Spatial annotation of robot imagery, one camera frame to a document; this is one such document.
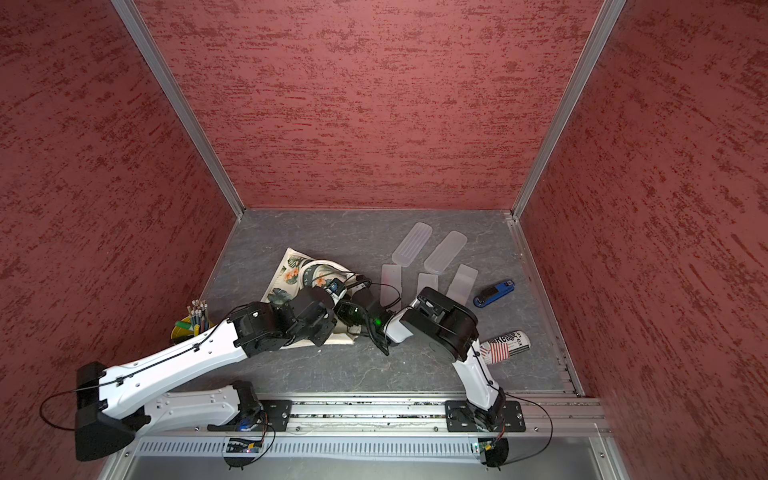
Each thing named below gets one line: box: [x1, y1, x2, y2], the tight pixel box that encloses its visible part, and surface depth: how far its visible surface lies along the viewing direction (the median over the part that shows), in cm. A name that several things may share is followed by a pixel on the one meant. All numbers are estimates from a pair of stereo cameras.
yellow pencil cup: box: [171, 299, 216, 344], surface depth 77 cm
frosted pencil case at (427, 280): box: [417, 272, 439, 297], surface depth 102 cm
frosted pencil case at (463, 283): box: [446, 264, 479, 306], surface depth 102 cm
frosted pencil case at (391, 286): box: [380, 263, 402, 310], surface depth 101 cm
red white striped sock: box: [480, 330, 531, 365], surface depth 85 cm
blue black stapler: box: [473, 279, 515, 308], surface depth 97 cm
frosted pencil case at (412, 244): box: [392, 222, 433, 267], surface depth 112 cm
